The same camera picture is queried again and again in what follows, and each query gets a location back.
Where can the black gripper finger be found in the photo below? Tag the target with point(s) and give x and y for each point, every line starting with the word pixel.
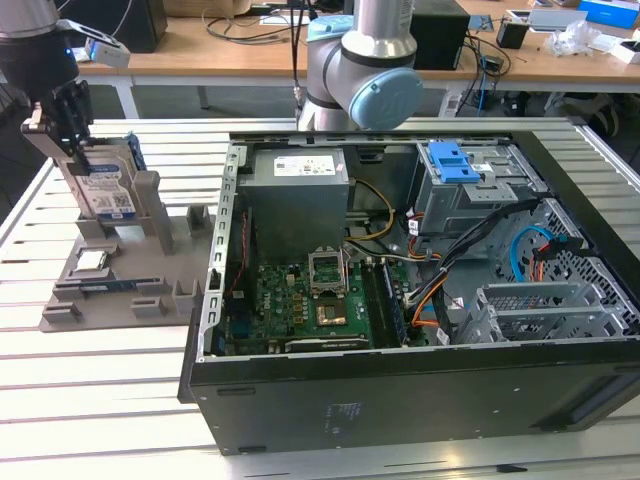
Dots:
pixel 70 115

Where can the hard disk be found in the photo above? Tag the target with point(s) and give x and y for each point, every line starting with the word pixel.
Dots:
pixel 107 195

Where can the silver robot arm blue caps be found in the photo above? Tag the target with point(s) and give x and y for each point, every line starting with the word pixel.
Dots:
pixel 360 50

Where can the silver disk bay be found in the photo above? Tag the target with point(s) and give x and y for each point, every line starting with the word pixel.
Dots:
pixel 530 295

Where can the silver CPU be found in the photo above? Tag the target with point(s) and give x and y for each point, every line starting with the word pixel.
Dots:
pixel 91 261

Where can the grey printed parts rack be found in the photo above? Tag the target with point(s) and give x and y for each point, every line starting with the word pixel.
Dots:
pixel 130 250

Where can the grey power supply unit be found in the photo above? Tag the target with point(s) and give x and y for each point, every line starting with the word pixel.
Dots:
pixel 295 210

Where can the green motherboard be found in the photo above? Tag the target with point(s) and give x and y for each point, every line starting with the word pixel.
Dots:
pixel 280 300

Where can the CPU socket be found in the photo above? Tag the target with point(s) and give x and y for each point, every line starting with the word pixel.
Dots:
pixel 331 312

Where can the black graphics card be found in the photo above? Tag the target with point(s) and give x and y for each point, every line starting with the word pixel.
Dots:
pixel 325 345

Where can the black RAM slot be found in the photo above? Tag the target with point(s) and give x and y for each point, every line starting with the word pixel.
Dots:
pixel 374 305

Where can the installed RAM stick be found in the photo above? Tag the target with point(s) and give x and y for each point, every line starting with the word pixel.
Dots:
pixel 395 310

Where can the small black computer tower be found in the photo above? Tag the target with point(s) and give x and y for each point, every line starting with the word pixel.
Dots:
pixel 442 35

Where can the blue carrier latch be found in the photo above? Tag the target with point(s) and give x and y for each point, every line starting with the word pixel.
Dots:
pixel 452 165

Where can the silver drive cage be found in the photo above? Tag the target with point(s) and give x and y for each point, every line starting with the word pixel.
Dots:
pixel 450 210

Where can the black open PC case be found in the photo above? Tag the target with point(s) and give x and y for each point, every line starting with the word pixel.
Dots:
pixel 400 400

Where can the black square cup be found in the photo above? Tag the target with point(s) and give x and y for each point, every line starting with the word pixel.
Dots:
pixel 512 35

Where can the grey flat box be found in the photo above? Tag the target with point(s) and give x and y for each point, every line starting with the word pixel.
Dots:
pixel 555 19

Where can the blue box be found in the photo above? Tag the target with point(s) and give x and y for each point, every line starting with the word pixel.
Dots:
pixel 610 11

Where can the white open box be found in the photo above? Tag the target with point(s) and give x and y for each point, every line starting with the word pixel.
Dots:
pixel 630 52

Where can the wooden desk white frame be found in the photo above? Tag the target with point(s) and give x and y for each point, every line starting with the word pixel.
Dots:
pixel 200 57
pixel 550 65

